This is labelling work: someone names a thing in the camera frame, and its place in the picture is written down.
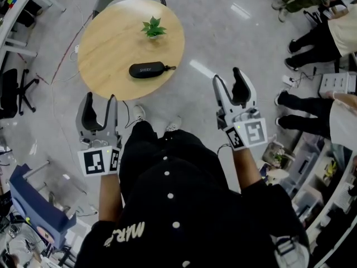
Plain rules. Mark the person's left white shoe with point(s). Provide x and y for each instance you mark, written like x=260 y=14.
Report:
x=139 y=113

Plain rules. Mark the glass jar with plant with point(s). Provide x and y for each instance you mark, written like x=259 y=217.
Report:
x=277 y=155

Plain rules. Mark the person's right forearm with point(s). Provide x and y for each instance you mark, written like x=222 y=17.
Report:
x=246 y=169

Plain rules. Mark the person's left forearm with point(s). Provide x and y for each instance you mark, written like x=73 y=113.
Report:
x=110 y=197

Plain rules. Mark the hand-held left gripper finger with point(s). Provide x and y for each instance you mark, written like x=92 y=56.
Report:
x=86 y=116
x=113 y=119

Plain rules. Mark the small potted green plant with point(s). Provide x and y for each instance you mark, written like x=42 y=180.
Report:
x=153 y=29

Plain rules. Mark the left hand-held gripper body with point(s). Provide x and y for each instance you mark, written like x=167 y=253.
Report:
x=94 y=162

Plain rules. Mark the person's right white shoe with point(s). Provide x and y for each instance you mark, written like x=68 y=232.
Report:
x=174 y=124

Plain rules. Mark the round wooden table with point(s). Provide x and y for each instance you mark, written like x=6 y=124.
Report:
x=111 y=52

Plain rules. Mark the stack of clear storage bins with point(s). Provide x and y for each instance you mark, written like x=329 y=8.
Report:
x=304 y=177

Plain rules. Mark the white power strip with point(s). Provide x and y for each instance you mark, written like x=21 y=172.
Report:
x=288 y=80
x=76 y=49

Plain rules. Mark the white drawer cabinet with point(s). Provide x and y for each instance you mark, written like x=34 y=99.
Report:
x=337 y=84

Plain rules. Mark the white shelf unit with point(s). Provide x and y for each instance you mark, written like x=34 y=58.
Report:
x=334 y=205

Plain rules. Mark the person's black buttoned jacket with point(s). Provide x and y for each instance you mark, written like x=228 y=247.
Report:
x=195 y=205

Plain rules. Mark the person's white shoe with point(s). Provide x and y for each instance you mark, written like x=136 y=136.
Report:
x=139 y=113
x=174 y=124

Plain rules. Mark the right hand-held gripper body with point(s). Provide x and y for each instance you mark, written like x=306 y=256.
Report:
x=252 y=131

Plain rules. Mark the black zippered case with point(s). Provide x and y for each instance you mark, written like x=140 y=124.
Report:
x=146 y=70

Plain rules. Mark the blue box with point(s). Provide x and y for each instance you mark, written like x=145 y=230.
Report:
x=36 y=205

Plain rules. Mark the open white cardboard box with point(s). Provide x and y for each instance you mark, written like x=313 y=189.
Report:
x=274 y=174

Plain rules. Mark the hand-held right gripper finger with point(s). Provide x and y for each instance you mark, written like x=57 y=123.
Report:
x=242 y=93
x=223 y=99

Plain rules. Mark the black office chair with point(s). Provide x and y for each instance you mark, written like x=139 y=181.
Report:
x=11 y=91

